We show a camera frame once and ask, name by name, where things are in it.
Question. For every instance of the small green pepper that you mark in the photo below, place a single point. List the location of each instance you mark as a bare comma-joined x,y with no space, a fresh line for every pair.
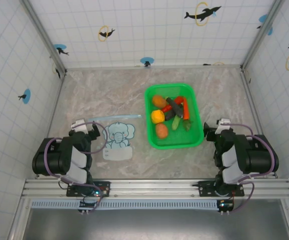
187,125

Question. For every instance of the clear elephant print zip-top bag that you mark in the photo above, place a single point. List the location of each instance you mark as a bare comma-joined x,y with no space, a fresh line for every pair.
119,135

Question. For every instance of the green plastic mesh basket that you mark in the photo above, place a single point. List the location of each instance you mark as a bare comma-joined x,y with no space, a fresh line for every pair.
184,140

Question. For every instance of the green cucumber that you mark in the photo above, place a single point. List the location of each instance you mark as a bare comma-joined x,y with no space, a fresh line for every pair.
176,123

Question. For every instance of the small dark purple eggplant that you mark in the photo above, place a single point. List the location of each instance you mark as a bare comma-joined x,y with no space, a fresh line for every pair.
170,115

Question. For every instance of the long dark purple eggplant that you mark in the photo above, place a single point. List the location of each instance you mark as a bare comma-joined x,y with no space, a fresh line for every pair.
174,106

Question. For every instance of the reddish orange potato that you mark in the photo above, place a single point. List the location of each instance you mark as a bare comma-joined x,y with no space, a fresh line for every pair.
162,131

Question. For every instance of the yellow orange fruit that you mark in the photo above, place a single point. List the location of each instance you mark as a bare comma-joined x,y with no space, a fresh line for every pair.
157,117

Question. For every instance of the brown orange potato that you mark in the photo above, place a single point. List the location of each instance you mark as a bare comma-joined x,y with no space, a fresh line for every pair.
159,101

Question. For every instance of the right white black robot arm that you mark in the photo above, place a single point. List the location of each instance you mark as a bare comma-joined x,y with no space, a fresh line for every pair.
257,157

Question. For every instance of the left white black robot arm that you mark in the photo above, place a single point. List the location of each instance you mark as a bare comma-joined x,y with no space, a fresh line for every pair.
57,160

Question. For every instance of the left black controller board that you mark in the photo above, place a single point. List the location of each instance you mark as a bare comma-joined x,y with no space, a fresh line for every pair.
87,204

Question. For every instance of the black controller board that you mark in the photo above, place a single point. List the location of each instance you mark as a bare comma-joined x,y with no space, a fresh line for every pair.
87,204
225,205

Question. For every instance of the right black controller board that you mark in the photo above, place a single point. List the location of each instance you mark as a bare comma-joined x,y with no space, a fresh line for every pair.
225,205

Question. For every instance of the grey metal sheet panel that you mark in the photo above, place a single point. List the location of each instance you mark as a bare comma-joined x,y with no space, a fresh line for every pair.
147,225

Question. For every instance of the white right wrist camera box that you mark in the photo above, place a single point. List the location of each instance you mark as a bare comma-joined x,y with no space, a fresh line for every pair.
223,123

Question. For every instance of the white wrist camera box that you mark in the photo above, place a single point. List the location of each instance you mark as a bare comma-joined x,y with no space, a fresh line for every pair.
223,123
78,125

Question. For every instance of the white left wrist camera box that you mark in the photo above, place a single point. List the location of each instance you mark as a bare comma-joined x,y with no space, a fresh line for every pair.
78,125

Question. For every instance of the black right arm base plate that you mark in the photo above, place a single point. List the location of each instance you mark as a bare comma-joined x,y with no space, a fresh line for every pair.
205,187

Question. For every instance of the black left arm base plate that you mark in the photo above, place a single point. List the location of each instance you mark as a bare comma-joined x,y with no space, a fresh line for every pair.
104,186

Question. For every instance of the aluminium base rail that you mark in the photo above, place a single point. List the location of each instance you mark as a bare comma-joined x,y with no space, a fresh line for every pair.
147,187

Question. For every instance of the aluminium rear frame bar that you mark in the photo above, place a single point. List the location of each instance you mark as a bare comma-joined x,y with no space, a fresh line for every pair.
159,67

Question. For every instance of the aluminium corner frame post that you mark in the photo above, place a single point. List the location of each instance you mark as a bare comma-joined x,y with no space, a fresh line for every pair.
260,37
45,37

